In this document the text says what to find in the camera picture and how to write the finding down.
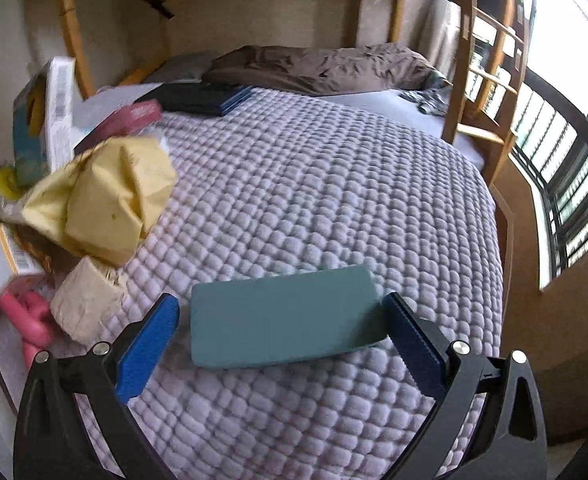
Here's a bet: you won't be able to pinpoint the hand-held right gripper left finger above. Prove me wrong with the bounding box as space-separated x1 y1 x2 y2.
12 292 195 480

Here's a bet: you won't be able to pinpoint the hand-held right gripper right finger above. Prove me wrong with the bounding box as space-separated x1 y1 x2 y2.
381 292 549 480

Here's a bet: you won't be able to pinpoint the pink plastic object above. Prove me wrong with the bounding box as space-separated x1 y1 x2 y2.
0 290 57 366

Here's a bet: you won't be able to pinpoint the green foam block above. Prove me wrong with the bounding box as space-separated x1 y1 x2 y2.
190 264 389 371

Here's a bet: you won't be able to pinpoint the beige paper roll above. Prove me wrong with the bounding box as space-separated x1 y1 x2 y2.
50 256 127 346

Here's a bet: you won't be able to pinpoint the yellow crumpled paper bag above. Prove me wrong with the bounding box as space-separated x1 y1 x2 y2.
21 136 179 268

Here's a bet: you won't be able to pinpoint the yellow and green packet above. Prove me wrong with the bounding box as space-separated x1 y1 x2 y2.
0 160 39 221

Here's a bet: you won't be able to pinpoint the pink flat box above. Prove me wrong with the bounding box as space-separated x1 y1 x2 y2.
74 100 162 153

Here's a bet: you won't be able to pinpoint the grey bed sheet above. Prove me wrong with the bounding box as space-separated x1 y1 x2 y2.
329 87 485 168

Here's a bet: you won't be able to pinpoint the white and blue carton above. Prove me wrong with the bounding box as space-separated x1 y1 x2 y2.
12 57 77 173

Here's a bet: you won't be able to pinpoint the grey crumpled clothes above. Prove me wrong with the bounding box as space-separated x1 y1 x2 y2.
399 72 455 116

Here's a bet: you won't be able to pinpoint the black flat box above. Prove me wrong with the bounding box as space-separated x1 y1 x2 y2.
136 81 253 117

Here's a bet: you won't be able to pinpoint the wooden ladder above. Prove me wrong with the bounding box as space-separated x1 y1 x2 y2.
441 0 530 146

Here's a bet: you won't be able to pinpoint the dark balcony railing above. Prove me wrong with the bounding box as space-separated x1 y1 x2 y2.
511 55 588 281

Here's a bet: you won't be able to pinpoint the grey pillow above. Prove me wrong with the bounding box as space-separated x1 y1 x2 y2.
144 51 219 85

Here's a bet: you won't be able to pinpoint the brown duvet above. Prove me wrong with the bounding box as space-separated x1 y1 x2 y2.
201 44 437 97

